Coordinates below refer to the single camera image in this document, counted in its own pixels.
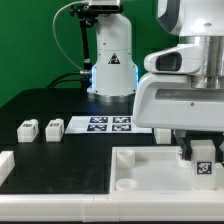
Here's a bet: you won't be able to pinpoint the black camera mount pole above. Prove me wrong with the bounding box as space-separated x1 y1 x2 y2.
70 4 97 70

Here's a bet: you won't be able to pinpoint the black cables at base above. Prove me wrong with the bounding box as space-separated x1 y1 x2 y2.
46 69 92 90

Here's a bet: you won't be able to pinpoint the grey camera on pole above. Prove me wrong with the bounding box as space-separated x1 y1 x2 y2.
89 0 120 10

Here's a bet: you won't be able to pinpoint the white camera cable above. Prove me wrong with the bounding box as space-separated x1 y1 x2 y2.
52 0 90 72

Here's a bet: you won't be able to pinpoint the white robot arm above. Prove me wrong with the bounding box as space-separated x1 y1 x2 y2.
88 0 224 162

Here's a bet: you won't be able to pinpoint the white U-shaped obstacle fence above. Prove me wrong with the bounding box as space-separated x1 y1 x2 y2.
0 148 224 223

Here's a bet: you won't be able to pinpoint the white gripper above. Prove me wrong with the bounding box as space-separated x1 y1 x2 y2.
133 73 224 162

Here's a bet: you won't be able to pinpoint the white sheet with AprilTags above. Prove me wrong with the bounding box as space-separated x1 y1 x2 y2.
65 116 152 134

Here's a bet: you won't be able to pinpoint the white square table top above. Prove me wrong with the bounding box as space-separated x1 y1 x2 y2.
110 146 224 193

